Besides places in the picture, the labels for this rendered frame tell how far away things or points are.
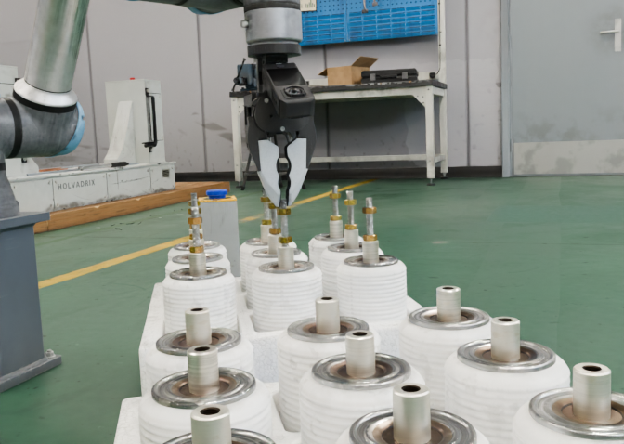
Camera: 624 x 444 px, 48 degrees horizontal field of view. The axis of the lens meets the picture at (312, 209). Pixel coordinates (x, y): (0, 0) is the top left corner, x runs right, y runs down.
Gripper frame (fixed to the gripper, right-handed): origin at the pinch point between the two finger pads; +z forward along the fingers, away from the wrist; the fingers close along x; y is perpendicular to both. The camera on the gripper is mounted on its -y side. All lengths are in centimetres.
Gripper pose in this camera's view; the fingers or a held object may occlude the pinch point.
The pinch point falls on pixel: (284, 197)
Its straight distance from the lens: 94.0
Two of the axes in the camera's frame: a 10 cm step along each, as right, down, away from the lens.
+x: -9.6, 0.7, -2.7
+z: 0.4, 9.9, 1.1
